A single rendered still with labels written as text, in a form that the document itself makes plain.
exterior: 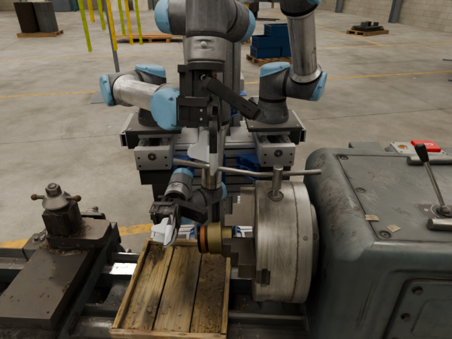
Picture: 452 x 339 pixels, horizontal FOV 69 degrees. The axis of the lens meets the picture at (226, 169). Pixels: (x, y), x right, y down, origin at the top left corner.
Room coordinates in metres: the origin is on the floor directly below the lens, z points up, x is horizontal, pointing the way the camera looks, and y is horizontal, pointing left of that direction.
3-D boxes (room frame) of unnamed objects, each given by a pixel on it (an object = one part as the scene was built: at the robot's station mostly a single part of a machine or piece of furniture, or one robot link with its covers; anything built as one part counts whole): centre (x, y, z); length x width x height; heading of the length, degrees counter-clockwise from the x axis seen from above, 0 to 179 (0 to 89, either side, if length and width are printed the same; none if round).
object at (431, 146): (0.87, -0.59, 1.26); 0.06 x 0.06 x 0.02; 87
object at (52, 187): (0.78, 0.50, 1.17); 0.04 x 0.04 x 0.03
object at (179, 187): (0.87, 0.16, 1.08); 0.08 x 0.05 x 0.08; 87
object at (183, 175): (0.95, 0.16, 1.07); 0.11 x 0.08 x 0.09; 177
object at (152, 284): (0.68, 0.14, 0.89); 0.36 x 0.30 x 0.04; 177
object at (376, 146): (0.87, -0.42, 1.24); 0.09 x 0.08 x 0.03; 87
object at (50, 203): (0.78, 0.50, 1.13); 0.08 x 0.08 x 0.03
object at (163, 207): (0.79, 0.17, 1.08); 0.12 x 0.09 x 0.08; 177
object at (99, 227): (0.78, 0.47, 0.99); 0.20 x 0.10 x 0.05; 87
